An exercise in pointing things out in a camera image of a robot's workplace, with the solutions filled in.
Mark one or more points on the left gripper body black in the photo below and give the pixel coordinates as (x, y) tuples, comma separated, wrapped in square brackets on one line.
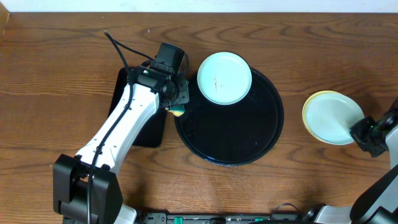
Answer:
[(180, 94)]

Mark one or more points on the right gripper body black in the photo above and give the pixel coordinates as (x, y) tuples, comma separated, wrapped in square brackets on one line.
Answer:
[(372, 134)]

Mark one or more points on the green yellow sponge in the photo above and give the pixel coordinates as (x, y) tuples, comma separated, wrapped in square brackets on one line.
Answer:
[(176, 110)]

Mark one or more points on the light blue plate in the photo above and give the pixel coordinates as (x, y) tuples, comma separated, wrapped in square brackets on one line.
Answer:
[(331, 115), (224, 78)]

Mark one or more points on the yellow plate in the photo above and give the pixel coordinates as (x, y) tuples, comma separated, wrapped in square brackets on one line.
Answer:
[(304, 110)]

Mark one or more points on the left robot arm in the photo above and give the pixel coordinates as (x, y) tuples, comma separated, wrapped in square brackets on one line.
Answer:
[(85, 186)]

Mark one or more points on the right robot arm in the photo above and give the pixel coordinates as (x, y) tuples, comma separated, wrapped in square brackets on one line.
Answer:
[(379, 203)]

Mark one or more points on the black rectangular tray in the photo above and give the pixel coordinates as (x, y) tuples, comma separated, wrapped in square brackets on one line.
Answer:
[(152, 132)]

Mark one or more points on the black round tray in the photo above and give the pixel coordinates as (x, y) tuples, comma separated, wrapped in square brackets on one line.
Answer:
[(237, 134)]

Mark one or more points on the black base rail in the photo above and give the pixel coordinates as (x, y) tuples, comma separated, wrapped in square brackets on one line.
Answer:
[(165, 218)]

